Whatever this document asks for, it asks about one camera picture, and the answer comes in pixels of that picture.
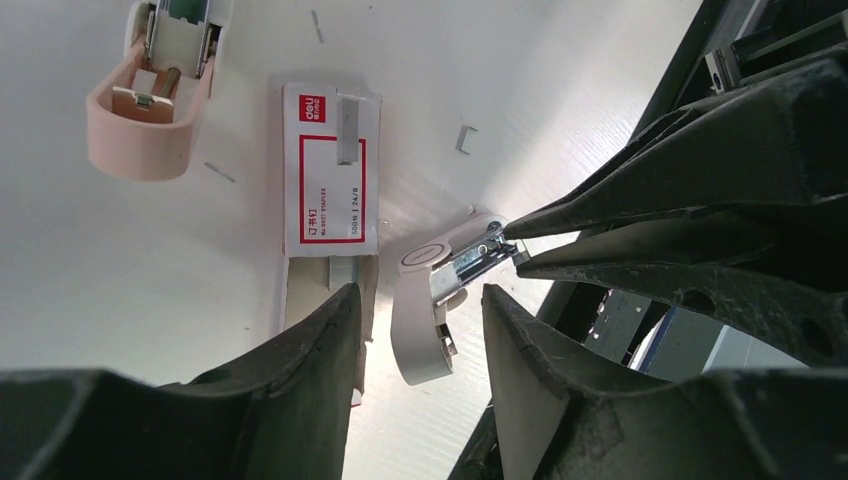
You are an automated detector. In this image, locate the single loose bent staple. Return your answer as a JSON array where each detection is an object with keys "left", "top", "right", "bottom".
[{"left": 455, "top": 124, "right": 479, "bottom": 155}]

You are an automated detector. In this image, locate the silver staple strip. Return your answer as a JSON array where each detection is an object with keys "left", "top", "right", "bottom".
[{"left": 327, "top": 256, "right": 359, "bottom": 292}]

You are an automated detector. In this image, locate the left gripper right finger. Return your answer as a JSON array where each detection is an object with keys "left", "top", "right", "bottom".
[{"left": 482, "top": 284, "right": 847, "bottom": 479}]

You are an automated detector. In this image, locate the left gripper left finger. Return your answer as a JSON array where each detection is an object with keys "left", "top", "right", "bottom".
[{"left": 1, "top": 284, "right": 362, "bottom": 479}]

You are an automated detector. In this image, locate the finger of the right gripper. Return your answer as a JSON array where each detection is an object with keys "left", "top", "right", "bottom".
[
  {"left": 518, "top": 228, "right": 847, "bottom": 367},
  {"left": 504, "top": 62, "right": 847, "bottom": 239}
]

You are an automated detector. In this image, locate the red white staple box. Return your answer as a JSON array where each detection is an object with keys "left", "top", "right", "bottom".
[{"left": 278, "top": 80, "right": 384, "bottom": 407}]

